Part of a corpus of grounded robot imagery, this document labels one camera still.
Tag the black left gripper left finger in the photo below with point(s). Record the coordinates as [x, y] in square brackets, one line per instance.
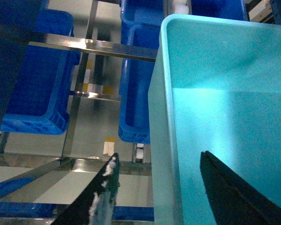
[97, 200]

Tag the blue bin front left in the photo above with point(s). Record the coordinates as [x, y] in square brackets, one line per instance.
[38, 104]

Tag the blue bin back right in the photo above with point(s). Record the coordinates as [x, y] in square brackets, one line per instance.
[140, 27]

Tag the blue bin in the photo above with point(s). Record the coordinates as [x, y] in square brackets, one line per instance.
[140, 27]
[38, 104]

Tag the teal plastic tray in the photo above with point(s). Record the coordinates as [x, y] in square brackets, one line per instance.
[216, 86]

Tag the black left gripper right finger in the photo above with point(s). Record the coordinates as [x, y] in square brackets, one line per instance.
[233, 200]

